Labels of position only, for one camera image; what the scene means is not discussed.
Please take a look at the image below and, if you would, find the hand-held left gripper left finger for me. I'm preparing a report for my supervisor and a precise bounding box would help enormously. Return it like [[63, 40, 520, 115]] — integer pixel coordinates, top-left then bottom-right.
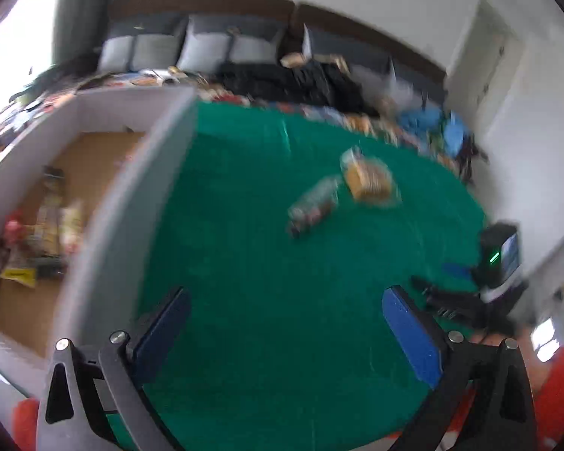
[[36, 286, 192, 451]]

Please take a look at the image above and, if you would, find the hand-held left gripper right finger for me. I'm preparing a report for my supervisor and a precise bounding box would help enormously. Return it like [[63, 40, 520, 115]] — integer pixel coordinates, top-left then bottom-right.
[[382, 285, 539, 451]]

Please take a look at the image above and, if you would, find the white cardboard box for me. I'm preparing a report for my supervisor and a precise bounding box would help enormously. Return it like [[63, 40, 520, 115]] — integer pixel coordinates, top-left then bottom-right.
[[0, 87, 200, 400]]

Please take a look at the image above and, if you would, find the bread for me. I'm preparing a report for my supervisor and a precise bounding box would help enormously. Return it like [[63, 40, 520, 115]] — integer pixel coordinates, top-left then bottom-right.
[[339, 147, 401, 207]]

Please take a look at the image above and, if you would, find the yellow dried tofu packet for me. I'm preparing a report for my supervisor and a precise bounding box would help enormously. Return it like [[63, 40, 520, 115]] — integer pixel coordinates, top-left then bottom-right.
[[0, 263, 69, 288]]

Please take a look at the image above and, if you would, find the long yellow black snack packet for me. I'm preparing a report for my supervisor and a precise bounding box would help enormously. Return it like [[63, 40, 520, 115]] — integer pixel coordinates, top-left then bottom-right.
[[38, 166, 65, 254]]

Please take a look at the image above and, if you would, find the clear packet with dark sausage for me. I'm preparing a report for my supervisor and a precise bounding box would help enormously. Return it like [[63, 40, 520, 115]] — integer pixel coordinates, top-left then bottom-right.
[[287, 176, 341, 240]]

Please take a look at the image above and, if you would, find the red snack packet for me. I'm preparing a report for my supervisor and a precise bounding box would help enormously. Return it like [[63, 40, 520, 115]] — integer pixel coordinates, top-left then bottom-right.
[[2, 218, 27, 248]]

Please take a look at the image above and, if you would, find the blue cloth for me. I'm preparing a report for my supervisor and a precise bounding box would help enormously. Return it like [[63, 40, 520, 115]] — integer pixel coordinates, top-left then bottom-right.
[[399, 108, 466, 160]]

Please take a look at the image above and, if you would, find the clear plastic bag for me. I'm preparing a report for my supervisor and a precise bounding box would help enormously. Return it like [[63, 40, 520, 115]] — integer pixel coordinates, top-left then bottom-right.
[[381, 85, 417, 120]]

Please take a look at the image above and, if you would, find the white door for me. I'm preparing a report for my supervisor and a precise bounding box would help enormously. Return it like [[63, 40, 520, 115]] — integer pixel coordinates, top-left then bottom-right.
[[446, 0, 525, 151]]

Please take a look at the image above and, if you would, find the grey two-tone pillow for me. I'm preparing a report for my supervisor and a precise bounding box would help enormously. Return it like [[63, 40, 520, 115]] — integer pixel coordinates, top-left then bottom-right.
[[176, 14, 285, 69], [388, 56, 445, 104], [303, 26, 391, 85], [96, 19, 184, 73]]

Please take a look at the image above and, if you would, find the black jacket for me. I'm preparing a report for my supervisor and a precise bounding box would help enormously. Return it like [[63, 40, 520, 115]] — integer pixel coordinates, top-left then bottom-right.
[[216, 59, 379, 118]]

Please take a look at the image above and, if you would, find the beige cloth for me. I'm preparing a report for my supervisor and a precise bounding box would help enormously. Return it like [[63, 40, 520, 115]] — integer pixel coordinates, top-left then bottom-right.
[[281, 51, 349, 72]]

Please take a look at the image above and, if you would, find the window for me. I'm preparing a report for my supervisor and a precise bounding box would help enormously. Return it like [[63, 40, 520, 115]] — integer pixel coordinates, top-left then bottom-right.
[[0, 0, 62, 123]]

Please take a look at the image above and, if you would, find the grey curtain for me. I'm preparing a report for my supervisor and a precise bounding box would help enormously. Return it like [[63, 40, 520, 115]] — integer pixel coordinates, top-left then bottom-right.
[[52, 0, 118, 64]]

